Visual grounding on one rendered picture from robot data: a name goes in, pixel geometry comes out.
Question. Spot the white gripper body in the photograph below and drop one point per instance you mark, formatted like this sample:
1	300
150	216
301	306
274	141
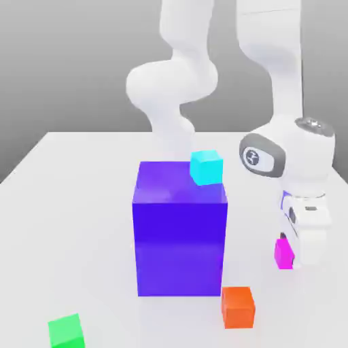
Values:
311	247

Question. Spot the small magenta cube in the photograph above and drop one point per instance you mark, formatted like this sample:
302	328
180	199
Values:
282	254

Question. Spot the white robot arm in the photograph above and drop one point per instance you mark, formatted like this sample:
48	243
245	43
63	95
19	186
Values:
174	81

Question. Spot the small orange cube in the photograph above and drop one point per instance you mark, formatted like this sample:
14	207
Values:
238	308

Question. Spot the small cyan cube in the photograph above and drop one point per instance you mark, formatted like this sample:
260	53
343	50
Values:
206	168

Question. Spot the small green cube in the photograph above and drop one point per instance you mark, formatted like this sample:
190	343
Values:
65	331

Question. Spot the large purple box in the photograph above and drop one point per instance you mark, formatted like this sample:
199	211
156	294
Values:
179	244

